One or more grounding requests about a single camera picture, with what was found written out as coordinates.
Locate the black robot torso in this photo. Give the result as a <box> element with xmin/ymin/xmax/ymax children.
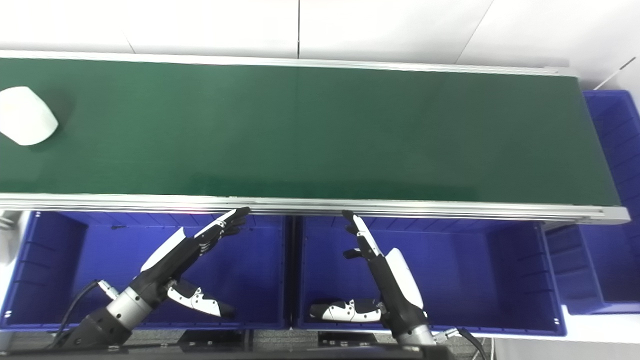
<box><xmin>0</xmin><ymin>345</ymin><xmax>451</xmax><ymax>360</ymax></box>

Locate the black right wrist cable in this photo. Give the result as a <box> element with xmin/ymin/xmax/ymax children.
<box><xmin>434</xmin><ymin>326</ymin><xmax>490</xmax><ymax>360</ymax></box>

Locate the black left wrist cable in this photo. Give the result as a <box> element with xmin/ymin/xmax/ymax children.
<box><xmin>47</xmin><ymin>280</ymin><xmax>121</xmax><ymax>348</ymax></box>

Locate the white round plastic part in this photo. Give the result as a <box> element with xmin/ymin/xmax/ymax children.
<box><xmin>0</xmin><ymin>86</ymin><xmax>59</xmax><ymax>147</ymax></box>

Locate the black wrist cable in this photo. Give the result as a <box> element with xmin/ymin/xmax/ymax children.
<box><xmin>47</xmin><ymin>280</ymin><xmax>121</xmax><ymax>348</ymax></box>
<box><xmin>434</xmin><ymin>326</ymin><xmax>490</xmax><ymax>360</ymax></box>

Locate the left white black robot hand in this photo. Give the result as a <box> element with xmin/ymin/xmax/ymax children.
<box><xmin>131</xmin><ymin>207</ymin><xmax>251</xmax><ymax>318</ymax></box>

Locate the blue plastic bin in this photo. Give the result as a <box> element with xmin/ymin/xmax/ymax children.
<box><xmin>545</xmin><ymin>90</ymin><xmax>640</xmax><ymax>316</ymax></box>
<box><xmin>292</xmin><ymin>215</ymin><xmax>568</xmax><ymax>337</ymax></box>
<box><xmin>0</xmin><ymin>210</ymin><xmax>293</xmax><ymax>332</ymax></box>

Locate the green conveyor belt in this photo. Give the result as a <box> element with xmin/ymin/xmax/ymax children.
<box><xmin>0</xmin><ymin>49</ymin><xmax>631</xmax><ymax>225</ymax></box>
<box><xmin>0</xmin><ymin>57</ymin><xmax>622</xmax><ymax>207</ymax></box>

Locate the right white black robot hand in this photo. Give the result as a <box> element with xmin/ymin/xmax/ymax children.
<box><xmin>310</xmin><ymin>211</ymin><xmax>429</xmax><ymax>335</ymax></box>

